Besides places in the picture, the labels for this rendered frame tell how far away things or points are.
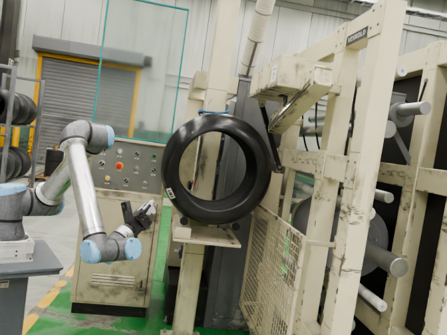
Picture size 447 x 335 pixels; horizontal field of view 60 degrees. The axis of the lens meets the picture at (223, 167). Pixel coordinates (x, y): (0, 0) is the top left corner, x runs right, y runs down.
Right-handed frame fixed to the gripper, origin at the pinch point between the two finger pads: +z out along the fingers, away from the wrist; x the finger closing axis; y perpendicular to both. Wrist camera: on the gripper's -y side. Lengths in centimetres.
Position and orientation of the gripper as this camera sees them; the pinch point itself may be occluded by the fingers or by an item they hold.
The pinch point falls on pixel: (150, 200)
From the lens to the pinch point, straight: 193.4
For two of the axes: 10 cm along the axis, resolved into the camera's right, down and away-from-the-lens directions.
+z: 4.7, -5.6, 6.8
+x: 7.3, -1.9, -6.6
